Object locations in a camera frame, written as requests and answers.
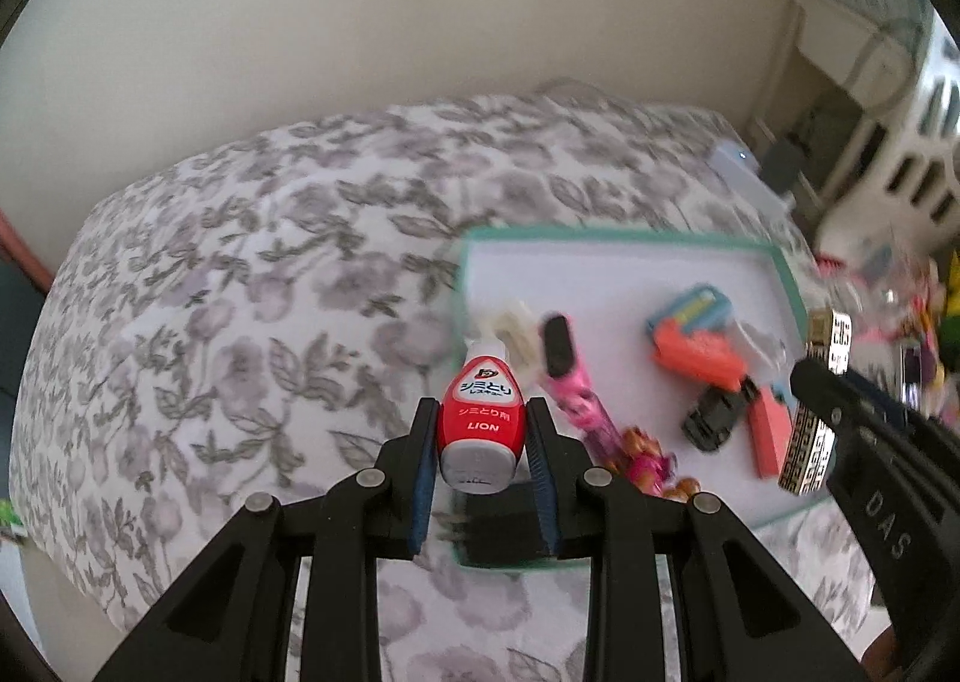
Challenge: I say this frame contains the pink board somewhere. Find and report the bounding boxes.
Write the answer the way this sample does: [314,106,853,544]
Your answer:
[0,206,53,293]

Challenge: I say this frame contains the black plugged power adapter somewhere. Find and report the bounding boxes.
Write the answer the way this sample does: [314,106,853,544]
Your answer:
[761,138,803,192]

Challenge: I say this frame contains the white power strip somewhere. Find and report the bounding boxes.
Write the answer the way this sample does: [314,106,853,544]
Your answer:
[709,140,796,218]

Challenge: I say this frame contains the small red white bottle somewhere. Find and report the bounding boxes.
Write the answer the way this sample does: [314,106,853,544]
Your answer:
[439,341,526,495]

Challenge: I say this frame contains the black smartphone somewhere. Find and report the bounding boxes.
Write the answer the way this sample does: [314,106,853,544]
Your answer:
[896,341,927,413]

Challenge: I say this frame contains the pink vape with face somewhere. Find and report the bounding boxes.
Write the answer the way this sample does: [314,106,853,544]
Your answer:
[538,313,601,420]

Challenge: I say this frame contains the black toy car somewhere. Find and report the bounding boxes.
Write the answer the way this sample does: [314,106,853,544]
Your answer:
[681,378,758,454]

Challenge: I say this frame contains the orange plastic case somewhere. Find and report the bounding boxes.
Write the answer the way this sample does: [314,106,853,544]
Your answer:
[651,320,747,387]

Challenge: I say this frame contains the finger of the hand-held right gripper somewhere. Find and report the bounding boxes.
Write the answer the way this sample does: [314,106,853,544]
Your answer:
[847,371,935,432]
[791,358,938,495]

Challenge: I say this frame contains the coral pink eraser block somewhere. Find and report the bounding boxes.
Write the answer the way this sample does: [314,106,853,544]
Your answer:
[750,386,792,480]

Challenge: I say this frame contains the pink ball toy figure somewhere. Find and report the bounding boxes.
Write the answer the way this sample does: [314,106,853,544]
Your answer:
[611,427,702,503]

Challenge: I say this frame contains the white plastic chair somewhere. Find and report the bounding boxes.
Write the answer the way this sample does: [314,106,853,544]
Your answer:
[817,14,960,256]

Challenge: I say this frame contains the green object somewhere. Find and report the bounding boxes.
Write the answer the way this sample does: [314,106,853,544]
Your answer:
[0,498,27,548]

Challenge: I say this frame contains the black cube power adapter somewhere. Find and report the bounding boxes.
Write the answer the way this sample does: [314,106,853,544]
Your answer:
[450,483,560,570]

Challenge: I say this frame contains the dark blue panel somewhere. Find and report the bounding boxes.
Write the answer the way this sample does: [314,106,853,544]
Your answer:
[0,262,50,473]

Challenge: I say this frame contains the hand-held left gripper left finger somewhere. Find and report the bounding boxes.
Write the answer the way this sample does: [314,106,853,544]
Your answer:
[94,397,440,682]

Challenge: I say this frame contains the teal shallow cardboard box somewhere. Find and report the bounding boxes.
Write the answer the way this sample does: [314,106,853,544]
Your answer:
[450,224,833,570]

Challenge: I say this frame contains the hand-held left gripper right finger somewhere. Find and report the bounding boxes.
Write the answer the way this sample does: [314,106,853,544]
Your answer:
[525,397,871,682]

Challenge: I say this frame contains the blue plastic case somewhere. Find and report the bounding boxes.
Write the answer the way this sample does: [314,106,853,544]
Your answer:
[646,284,732,334]

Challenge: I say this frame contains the cream plastic holder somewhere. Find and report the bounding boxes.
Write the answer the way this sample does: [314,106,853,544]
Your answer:
[480,303,545,383]

